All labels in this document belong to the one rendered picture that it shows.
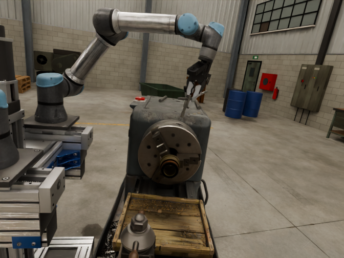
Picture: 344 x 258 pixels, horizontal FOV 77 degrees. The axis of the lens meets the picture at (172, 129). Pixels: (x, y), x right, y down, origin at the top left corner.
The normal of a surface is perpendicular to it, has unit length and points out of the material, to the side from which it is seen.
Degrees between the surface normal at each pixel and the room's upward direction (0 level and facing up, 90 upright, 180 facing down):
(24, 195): 90
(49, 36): 90
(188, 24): 90
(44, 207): 90
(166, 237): 0
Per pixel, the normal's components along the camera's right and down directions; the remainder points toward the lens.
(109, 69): 0.28, 0.31
